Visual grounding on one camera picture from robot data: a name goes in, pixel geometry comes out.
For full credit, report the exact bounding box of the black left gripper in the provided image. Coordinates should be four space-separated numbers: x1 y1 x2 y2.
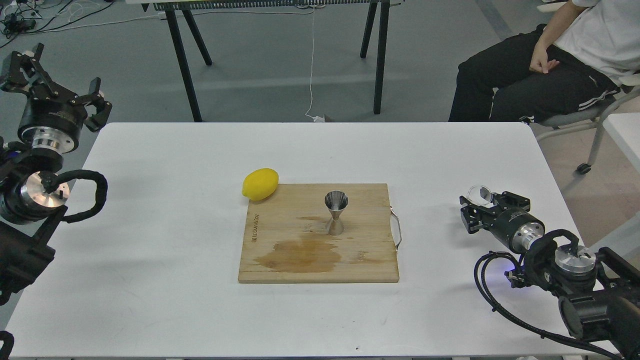
0 43 113 153

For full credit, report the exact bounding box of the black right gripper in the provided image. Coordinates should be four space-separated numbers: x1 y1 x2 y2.
459 191 546 255

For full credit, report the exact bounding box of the clear glass cup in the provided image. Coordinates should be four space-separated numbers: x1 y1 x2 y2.
466 184 494 208

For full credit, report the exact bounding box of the steel jigger measuring cup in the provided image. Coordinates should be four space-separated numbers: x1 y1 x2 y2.
324 190 349 236

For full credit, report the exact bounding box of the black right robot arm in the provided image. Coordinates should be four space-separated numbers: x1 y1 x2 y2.
459 187 640 360

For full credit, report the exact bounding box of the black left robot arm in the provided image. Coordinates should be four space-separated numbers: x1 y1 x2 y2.
0 43 112 305

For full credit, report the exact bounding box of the grey office chair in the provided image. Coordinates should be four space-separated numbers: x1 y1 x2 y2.
535 71 640 175

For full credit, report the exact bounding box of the black-legged background table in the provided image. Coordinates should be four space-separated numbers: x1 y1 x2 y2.
125 0 402 123

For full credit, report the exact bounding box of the seated person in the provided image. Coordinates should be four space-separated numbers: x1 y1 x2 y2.
448 0 640 123

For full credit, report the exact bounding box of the wooden cutting board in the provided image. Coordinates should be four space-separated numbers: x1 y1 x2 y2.
237 183 400 284

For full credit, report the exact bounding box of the yellow lemon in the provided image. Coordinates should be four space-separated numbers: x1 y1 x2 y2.
241 168 279 201

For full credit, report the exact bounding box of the cable bundle on floor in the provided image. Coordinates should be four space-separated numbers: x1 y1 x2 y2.
0 0 166 50

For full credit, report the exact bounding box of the white hanging cable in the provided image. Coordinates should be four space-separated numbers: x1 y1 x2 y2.
304 7 327 123

